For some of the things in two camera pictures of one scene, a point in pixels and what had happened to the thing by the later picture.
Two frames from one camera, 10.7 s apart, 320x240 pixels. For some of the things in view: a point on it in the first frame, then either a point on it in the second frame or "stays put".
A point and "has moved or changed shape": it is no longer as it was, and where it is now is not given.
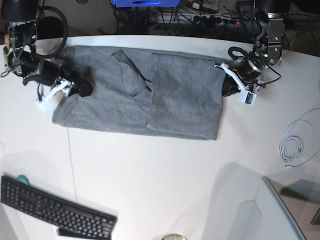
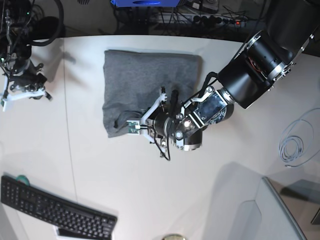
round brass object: x=174 y=236 stays put
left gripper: x=47 y=72 to x=25 y=76
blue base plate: x=146 y=3 stays put
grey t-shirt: x=174 y=94 has moved or changed shape
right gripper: x=247 y=71 to x=165 y=123
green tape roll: x=23 y=179 stays put
